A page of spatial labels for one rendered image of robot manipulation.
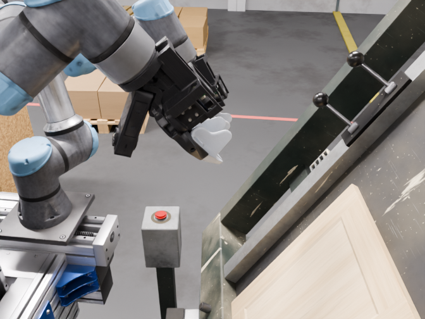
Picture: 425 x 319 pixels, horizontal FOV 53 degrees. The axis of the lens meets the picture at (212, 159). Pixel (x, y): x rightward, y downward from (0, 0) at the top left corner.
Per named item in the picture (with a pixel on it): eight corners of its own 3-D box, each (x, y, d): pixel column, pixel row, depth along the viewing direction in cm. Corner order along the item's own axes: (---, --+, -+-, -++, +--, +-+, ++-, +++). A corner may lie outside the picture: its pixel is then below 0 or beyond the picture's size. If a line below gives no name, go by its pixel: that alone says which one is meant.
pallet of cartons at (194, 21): (159, 31, 640) (157, 4, 619) (215, 34, 630) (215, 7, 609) (137, 57, 546) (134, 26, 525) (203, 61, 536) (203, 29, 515)
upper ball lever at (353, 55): (389, 97, 98) (344, 60, 100) (402, 83, 96) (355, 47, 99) (389, 99, 95) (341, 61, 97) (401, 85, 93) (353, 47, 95)
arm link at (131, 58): (90, 73, 51) (89, 45, 57) (117, 98, 53) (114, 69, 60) (138, 32, 49) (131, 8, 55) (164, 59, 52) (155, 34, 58)
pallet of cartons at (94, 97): (141, 138, 375) (137, 96, 353) (52, 132, 383) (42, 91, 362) (168, 85, 471) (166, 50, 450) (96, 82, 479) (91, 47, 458)
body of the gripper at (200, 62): (226, 109, 94) (200, 60, 88) (192, 123, 97) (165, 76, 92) (230, 94, 100) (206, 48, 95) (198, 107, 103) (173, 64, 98)
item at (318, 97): (353, 135, 104) (310, 99, 106) (364, 123, 102) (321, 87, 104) (351, 138, 100) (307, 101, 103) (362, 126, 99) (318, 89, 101)
